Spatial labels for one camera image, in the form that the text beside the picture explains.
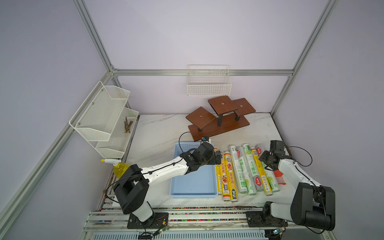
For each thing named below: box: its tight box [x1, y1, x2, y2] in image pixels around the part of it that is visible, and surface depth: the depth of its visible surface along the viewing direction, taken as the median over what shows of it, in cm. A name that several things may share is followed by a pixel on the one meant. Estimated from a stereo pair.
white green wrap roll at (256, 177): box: [242, 143, 264, 192], surface depth 89 cm
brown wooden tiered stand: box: [185, 96, 256, 142], surface depth 104 cm
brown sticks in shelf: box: [124, 116, 133, 134], surface depth 97 cm
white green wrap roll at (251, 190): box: [236, 146, 257, 196], surface depth 88 cm
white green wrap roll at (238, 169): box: [228, 145, 248, 194], surface depth 89 cm
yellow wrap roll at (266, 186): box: [251, 147, 273, 196], surface depth 86 cm
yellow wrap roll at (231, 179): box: [224, 151, 239, 203], surface depth 86 cm
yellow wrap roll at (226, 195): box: [221, 150, 231, 202], surface depth 85 cm
